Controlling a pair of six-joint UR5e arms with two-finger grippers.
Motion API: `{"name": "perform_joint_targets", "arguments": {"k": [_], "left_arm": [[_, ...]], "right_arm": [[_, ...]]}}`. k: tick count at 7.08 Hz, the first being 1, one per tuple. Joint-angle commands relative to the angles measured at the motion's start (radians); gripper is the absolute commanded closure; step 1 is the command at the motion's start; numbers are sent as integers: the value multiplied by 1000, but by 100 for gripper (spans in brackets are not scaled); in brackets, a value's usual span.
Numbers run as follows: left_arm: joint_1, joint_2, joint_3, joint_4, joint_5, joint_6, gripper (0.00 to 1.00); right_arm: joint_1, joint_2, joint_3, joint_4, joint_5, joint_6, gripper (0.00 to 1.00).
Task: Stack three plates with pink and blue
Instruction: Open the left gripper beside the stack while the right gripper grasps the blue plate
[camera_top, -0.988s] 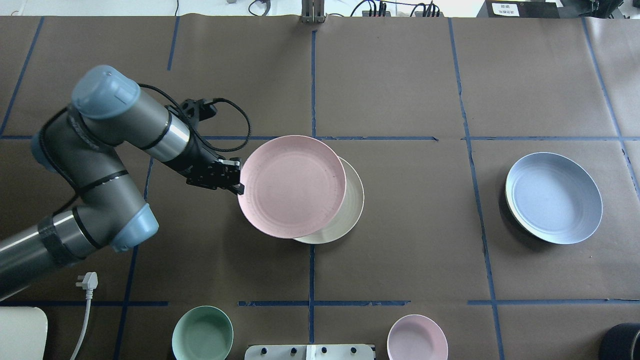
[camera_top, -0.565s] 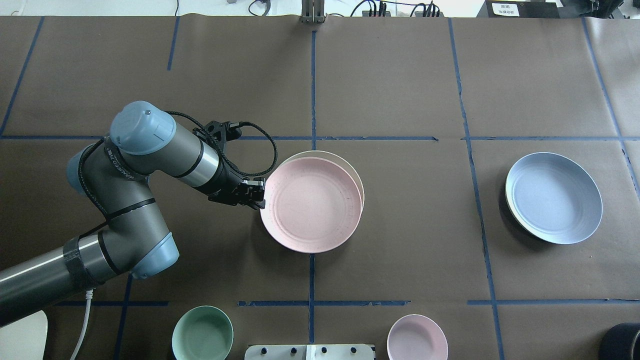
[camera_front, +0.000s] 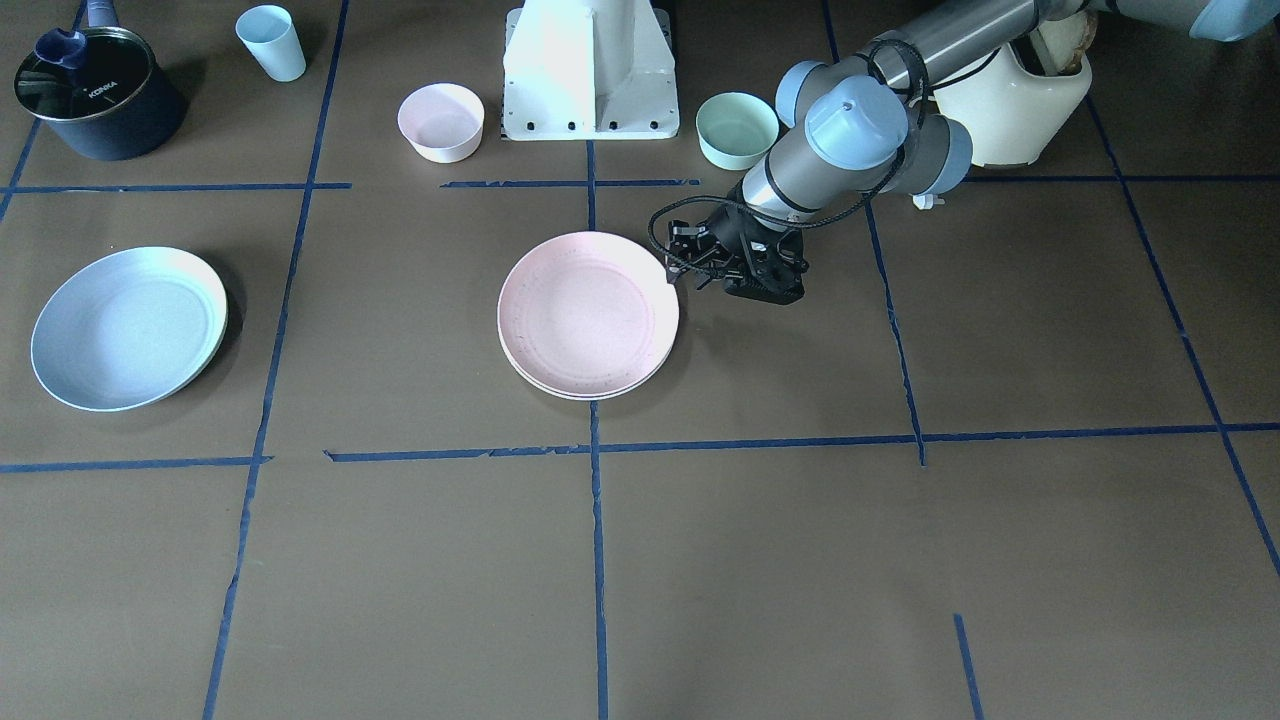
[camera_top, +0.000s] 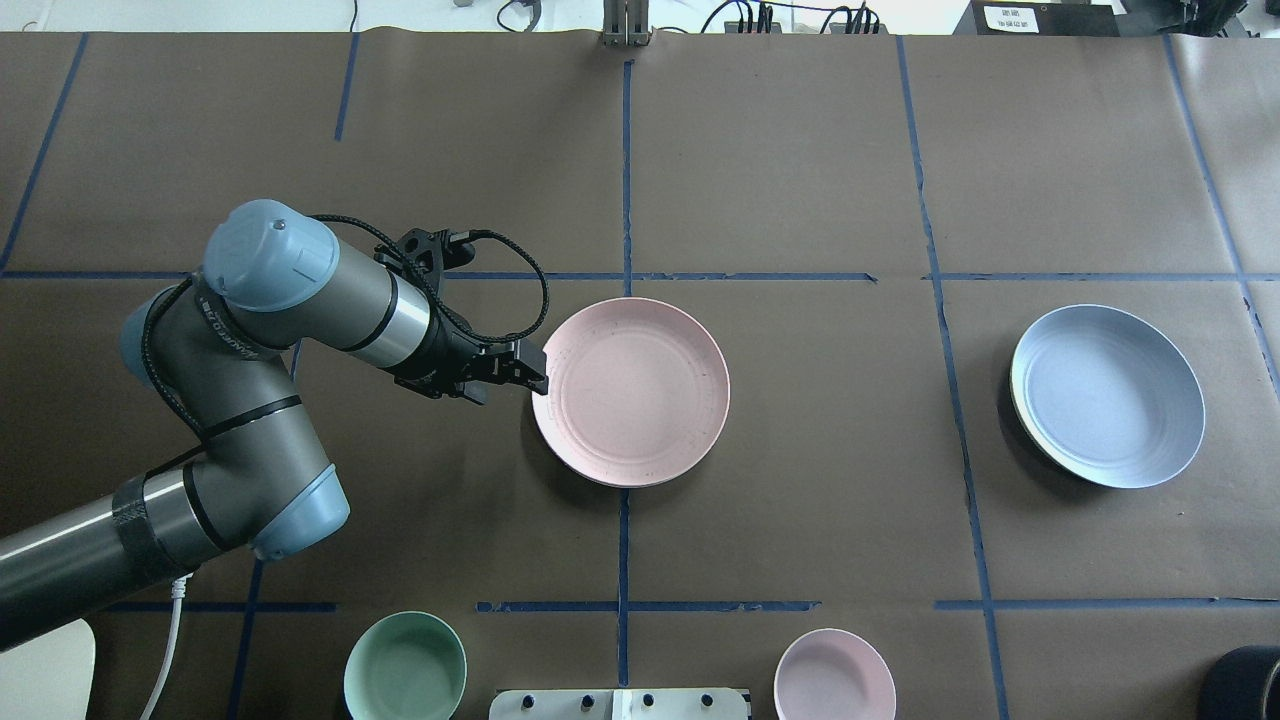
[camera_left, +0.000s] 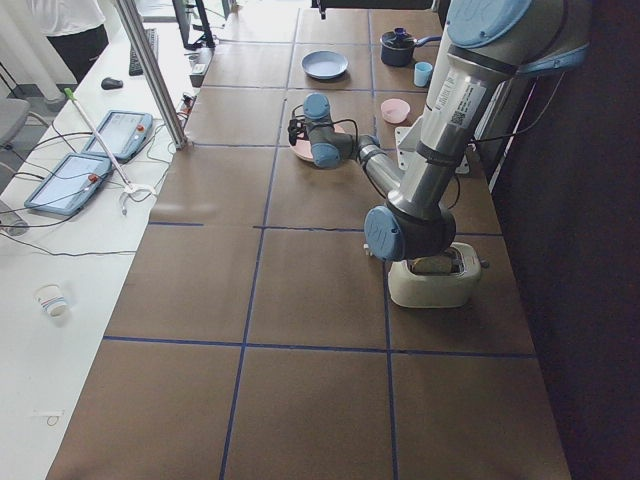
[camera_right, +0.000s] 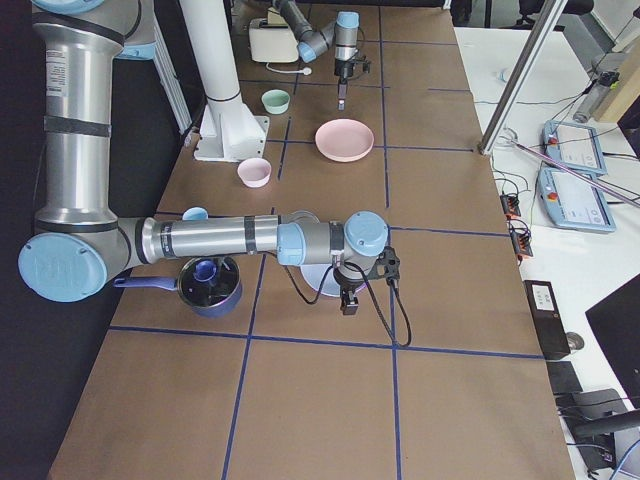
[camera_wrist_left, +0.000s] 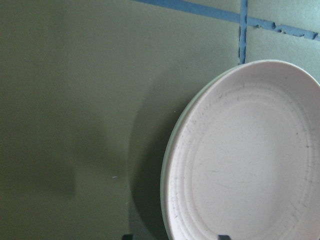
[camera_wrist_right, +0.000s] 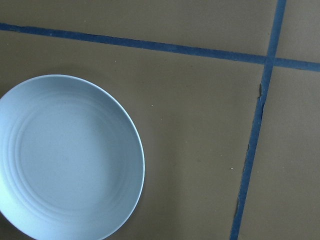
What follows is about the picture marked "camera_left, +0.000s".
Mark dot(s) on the pink plate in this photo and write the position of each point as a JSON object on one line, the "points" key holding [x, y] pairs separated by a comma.
{"points": [[305, 150]]}

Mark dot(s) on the blue plate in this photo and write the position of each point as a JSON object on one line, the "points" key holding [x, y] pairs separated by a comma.
{"points": [[324, 65]]}

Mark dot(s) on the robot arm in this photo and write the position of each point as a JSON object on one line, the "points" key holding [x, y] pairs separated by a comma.
{"points": [[484, 44]]}

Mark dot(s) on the cream toaster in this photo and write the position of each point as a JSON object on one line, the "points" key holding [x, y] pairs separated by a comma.
{"points": [[446, 280]]}

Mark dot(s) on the pink bowl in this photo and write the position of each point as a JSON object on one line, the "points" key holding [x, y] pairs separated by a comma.
{"points": [[394, 110]]}

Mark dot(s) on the white reacher stick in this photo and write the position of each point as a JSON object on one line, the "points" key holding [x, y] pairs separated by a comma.
{"points": [[130, 188]]}

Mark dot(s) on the blue cup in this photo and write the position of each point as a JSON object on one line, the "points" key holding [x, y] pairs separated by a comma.
{"points": [[422, 73]]}

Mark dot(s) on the dark blue pot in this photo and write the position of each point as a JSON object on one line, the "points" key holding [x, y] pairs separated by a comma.
{"points": [[398, 46]]}

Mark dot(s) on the far teach pendant tablet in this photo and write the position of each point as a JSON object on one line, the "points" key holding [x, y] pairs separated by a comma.
{"points": [[125, 132]]}

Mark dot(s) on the teach pendant tablet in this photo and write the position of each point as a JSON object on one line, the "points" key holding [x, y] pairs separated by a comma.
{"points": [[125, 132], [70, 185]]}

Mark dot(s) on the black monitor stand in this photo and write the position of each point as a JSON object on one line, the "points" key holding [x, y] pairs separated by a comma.
{"points": [[194, 26]]}

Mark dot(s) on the near teach pendant tablet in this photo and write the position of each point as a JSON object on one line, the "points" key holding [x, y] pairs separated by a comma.
{"points": [[70, 185]]}

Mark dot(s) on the black computer mouse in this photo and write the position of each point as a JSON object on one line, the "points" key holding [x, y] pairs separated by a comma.
{"points": [[109, 83]]}

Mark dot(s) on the paper cup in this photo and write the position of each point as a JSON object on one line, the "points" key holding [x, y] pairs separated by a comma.
{"points": [[51, 300]]}

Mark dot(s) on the person in white shirt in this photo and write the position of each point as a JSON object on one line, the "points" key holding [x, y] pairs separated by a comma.
{"points": [[75, 29]]}

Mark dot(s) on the grey office chair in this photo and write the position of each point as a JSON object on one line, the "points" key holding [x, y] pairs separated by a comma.
{"points": [[13, 116]]}

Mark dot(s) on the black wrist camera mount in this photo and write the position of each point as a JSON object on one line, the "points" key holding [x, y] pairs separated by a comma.
{"points": [[296, 130]]}

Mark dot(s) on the white mounting post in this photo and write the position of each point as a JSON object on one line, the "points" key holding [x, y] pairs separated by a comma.
{"points": [[407, 140]]}

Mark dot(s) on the aluminium frame post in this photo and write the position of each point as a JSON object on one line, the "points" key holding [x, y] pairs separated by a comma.
{"points": [[134, 28]]}

